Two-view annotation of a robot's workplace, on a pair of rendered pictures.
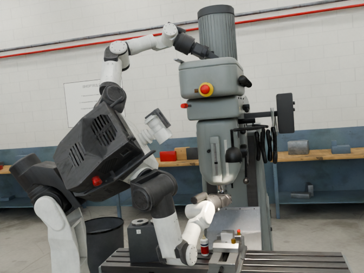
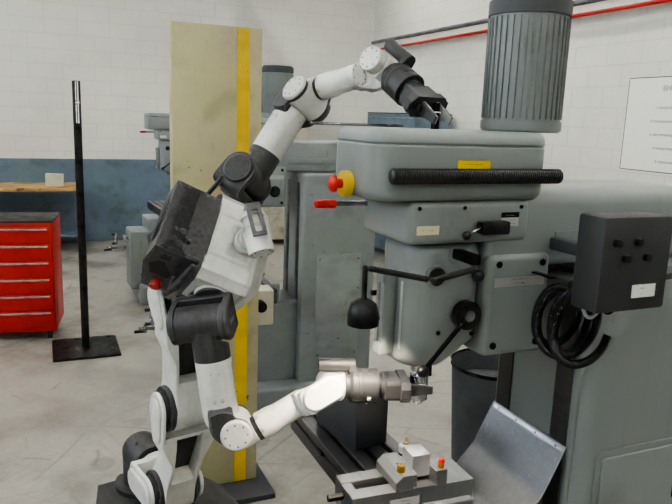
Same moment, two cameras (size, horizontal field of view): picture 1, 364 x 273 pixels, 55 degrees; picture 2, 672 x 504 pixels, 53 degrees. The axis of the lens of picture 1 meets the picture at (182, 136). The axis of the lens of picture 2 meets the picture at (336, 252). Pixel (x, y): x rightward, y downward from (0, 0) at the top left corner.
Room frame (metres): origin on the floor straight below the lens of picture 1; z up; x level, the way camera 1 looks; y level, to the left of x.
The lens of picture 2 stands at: (0.50, -1.34, 1.91)
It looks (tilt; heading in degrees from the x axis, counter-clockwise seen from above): 11 degrees down; 52
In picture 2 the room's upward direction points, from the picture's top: 2 degrees clockwise
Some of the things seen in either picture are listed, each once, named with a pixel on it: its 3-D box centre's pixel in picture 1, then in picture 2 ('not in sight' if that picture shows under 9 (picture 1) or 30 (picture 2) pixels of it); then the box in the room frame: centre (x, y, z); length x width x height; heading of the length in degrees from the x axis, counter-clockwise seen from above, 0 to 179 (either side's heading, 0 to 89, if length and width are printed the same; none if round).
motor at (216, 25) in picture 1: (217, 39); (525, 66); (1.94, -0.24, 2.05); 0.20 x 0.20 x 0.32
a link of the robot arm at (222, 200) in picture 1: (214, 202); (383, 386); (1.62, -0.13, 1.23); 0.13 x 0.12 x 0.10; 58
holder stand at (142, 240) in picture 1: (151, 239); (351, 403); (1.80, 0.21, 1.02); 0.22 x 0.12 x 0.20; 86
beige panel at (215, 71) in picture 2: not in sight; (215, 272); (2.02, 1.55, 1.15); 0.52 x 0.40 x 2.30; 165
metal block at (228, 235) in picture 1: (227, 237); (415, 460); (1.70, -0.19, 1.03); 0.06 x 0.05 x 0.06; 73
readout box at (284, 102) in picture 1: (285, 112); (623, 261); (1.90, -0.58, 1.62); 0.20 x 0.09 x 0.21; 165
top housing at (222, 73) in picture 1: (214, 80); (438, 162); (1.71, -0.18, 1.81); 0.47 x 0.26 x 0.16; 165
